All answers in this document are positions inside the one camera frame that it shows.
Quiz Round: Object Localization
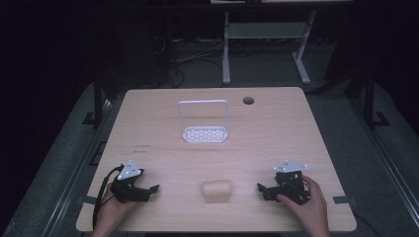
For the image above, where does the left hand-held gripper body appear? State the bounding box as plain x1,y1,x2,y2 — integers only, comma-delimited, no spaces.
110,159,151,203

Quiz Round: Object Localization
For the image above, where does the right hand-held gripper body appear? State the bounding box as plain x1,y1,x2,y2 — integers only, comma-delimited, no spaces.
272,159,311,205

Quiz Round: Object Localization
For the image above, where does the person's right hand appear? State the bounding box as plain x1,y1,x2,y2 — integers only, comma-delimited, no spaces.
276,175,331,228

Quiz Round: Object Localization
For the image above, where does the person's left hand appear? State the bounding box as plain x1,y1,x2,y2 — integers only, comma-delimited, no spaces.
94,192,140,232

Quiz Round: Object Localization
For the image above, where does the grey tape strip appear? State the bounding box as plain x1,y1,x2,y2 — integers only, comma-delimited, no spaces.
77,195,99,205
332,195,357,205

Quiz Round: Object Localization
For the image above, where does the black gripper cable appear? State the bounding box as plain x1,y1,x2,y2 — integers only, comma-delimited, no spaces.
92,165,124,230

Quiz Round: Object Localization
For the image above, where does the grey metal rail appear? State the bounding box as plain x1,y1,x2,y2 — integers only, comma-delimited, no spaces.
349,98,419,229
42,98,114,237

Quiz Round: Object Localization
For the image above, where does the white wire holder stand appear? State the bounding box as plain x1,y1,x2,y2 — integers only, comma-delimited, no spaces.
177,99,229,144

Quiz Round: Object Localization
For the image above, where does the black frame post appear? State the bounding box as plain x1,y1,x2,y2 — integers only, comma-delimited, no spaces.
363,69,391,128
82,74,106,130

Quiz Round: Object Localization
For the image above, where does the thin black floor cable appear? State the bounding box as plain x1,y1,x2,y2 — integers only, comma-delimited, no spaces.
353,211,383,237

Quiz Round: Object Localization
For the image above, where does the bundle of floor cables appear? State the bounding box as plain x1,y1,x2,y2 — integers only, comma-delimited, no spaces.
153,35,229,89

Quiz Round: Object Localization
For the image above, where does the white metal desk frame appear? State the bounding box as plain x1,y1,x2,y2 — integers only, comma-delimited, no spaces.
221,9,318,86

